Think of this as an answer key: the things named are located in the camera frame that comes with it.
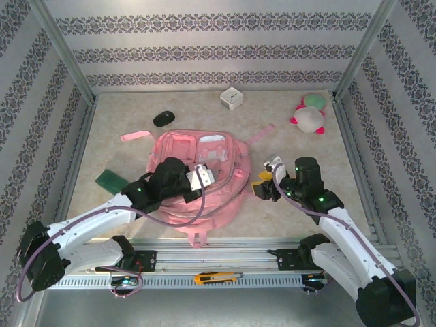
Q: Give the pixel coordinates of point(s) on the pink student backpack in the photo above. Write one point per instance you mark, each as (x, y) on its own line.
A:
(218, 204)

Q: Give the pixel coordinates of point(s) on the green case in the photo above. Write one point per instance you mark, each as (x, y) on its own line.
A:
(109, 180)

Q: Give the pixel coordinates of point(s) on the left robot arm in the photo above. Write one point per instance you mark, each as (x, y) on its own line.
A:
(95, 214)

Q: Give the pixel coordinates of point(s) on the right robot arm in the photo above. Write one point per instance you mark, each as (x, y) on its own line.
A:
(344, 231)

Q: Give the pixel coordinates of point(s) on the black computer mouse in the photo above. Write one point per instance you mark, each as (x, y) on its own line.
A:
(164, 119)

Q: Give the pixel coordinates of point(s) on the white plush toy pink ears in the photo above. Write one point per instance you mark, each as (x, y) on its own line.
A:
(308, 119)

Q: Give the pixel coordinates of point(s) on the white square clock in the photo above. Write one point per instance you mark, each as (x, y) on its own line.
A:
(231, 98)

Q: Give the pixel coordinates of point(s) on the right controller board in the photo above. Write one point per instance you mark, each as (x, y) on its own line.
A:
(315, 280)

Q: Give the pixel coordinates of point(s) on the controller board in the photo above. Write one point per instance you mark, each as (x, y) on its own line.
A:
(315, 280)
(124, 282)

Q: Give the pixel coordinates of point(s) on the yellow utility knife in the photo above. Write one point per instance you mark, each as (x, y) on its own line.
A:
(207, 278)

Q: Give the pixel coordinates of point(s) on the left controller board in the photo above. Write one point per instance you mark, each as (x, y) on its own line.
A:
(124, 282)

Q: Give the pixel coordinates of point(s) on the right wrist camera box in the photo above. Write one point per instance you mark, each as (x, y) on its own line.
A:
(274, 160)

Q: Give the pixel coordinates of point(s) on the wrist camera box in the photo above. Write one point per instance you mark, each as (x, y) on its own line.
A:
(274, 160)
(201, 177)

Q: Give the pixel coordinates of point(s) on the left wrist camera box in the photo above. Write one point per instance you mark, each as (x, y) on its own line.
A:
(201, 177)

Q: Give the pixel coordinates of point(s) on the right metal side rail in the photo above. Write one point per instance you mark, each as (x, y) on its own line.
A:
(352, 146)

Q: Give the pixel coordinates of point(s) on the metal side rail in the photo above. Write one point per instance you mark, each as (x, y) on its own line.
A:
(352, 146)
(81, 146)

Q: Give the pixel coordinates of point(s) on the right black mount plate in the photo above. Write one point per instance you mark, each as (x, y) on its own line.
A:
(286, 260)

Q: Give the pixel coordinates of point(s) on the black mount plate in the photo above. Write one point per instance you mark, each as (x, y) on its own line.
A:
(286, 260)
(146, 260)

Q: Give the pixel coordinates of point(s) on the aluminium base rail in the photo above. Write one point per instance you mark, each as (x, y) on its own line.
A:
(211, 253)

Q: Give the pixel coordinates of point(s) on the left black mount plate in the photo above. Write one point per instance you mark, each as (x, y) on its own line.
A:
(146, 260)

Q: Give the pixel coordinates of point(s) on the left metal side rail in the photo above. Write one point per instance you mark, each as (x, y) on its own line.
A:
(81, 146)

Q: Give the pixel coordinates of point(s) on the right metal frame post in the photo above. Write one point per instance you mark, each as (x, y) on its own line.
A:
(366, 44)

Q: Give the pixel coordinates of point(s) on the metal frame post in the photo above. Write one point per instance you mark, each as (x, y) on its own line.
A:
(61, 47)
(366, 44)

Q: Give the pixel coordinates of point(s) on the left metal frame post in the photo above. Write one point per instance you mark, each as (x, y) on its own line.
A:
(61, 47)

